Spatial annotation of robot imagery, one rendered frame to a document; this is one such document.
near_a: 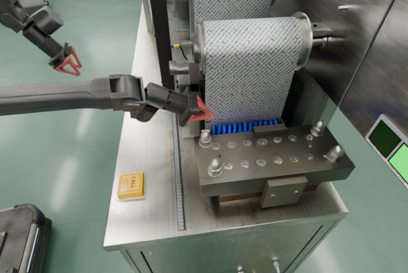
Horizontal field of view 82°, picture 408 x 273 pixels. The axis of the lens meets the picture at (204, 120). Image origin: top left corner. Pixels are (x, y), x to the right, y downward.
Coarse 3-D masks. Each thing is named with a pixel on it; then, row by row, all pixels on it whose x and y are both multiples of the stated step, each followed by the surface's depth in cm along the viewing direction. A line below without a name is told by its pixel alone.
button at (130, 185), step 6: (120, 174) 71; (126, 174) 71; (132, 174) 71; (138, 174) 71; (120, 180) 70; (126, 180) 70; (132, 180) 70; (138, 180) 70; (120, 186) 68; (126, 186) 68; (132, 186) 68; (138, 186) 68; (120, 192) 67; (126, 192) 67; (132, 192) 67; (138, 192) 67; (120, 198) 68
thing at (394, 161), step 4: (404, 144) 42; (400, 148) 43; (404, 148) 42; (396, 152) 44; (400, 152) 43; (404, 152) 42; (396, 156) 44; (400, 156) 43; (404, 156) 42; (392, 160) 45; (396, 160) 44; (400, 160) 43; (404, 160) 42; (392, 164) 45; (396, 164) 44; (400, 164) 43; (404, 164) 42; (396, 168) 44; (400, 168) 43; (404, 168) 43; (400, 172) 43; (404, 172) 43; (404, 176) 43
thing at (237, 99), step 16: (208, 80) 60; (224, 80) 61; (240, 80) 61; (256, 80) 62; (272, 80) 63; (288, 80) 64; (208, 96) 64; (224, 96) 64; (240, 96) 65; (256, 96) 66; (272, 96) 67; (224, 112) 68; (240, 112) 69; (256, 112) 70; (272, 112) 71
